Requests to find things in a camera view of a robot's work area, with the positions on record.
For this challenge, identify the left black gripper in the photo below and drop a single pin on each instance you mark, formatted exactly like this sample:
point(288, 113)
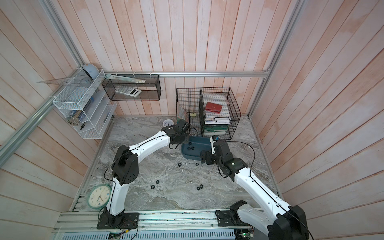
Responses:
point(186, 139)

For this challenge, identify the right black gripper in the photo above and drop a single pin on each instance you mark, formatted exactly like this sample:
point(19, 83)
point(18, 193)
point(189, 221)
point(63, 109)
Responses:
point(203, 155)

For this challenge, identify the dark teal storage box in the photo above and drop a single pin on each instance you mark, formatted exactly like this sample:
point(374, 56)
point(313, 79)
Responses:
point(198, 144)

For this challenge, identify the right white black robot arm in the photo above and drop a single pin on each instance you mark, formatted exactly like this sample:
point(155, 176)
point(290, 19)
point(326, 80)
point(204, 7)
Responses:
point(278, 220)

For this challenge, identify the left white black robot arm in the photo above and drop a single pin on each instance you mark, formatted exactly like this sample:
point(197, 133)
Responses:
point(125, 169)

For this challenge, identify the small white alarm clock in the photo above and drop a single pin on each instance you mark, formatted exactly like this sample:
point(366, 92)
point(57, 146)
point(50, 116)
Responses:
point(168, 123)

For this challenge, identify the white tray in organizer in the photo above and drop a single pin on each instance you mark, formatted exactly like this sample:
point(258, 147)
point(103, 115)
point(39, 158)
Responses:
point(219, 121)

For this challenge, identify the red wallet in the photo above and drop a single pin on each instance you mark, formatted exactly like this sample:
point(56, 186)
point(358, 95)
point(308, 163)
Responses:
point(213, 108)

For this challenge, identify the white calculator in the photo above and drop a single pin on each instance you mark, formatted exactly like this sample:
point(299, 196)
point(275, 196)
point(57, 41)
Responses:
point(128, 91)

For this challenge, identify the clear plastic ruler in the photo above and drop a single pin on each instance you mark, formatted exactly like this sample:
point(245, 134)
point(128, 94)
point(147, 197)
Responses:
point(127, 79)

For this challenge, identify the grey computer mouse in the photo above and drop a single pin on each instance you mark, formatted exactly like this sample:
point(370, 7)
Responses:
point(91, 70)

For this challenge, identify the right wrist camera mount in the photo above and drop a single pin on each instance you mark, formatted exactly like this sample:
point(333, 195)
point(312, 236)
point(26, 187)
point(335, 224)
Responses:
point(213, 139)

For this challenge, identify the black wire desk organizer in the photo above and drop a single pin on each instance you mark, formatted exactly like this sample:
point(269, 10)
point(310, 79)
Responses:
point(190, 103)

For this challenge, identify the black wire wall basket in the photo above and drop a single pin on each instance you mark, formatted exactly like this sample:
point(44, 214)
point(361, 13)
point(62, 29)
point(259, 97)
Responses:
point(151, 89)

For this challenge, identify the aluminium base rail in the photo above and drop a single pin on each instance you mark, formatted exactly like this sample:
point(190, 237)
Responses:
point(76, 222)

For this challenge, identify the white wire wall shelf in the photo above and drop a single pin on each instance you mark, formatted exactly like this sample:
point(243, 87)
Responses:
point(85, 106)

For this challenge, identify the green round wall clock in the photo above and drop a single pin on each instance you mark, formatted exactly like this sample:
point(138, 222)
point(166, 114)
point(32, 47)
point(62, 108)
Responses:
point(99, 196)

